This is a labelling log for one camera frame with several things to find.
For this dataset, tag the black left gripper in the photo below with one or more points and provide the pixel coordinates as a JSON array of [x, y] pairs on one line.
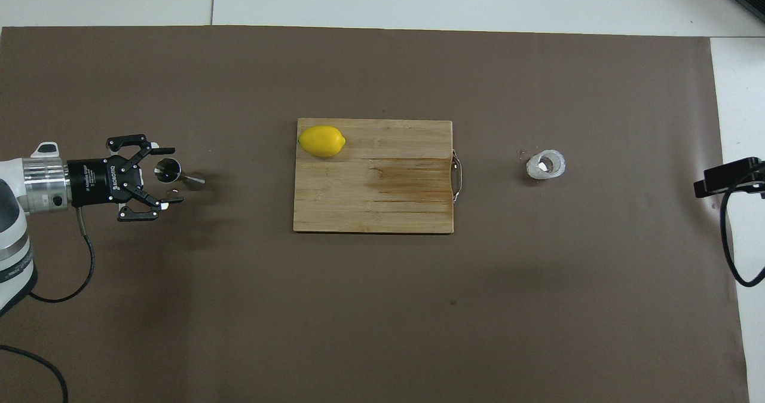
[[89, 182]]

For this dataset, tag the steel double jigger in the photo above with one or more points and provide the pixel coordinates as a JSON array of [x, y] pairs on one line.
[[168, 170]]

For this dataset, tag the clear plastic cup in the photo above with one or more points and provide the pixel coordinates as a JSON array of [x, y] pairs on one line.
[[545, 165]]

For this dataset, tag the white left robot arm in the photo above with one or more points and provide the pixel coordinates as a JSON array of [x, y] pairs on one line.
[[12, 223]]

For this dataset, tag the yellow lemon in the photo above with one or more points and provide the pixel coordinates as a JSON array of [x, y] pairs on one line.
[[321, 141]]

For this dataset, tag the wooden cutting board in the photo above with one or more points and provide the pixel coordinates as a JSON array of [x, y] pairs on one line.
[[370, 205]]

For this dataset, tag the brown table mat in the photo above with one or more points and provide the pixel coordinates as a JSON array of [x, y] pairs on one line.
[[382, 319]]

